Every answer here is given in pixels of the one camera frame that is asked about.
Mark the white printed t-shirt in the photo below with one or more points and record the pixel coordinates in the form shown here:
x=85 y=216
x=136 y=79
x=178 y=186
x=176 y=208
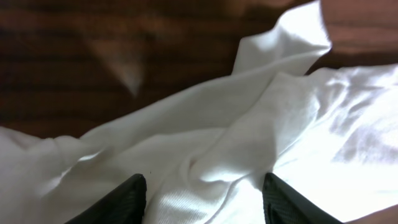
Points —
x=330 y=134

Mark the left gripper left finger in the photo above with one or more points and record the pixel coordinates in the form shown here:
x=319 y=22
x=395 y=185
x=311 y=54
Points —
x=123 y=205

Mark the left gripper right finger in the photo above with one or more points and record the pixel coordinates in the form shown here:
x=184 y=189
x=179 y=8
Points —
x=284 y=205

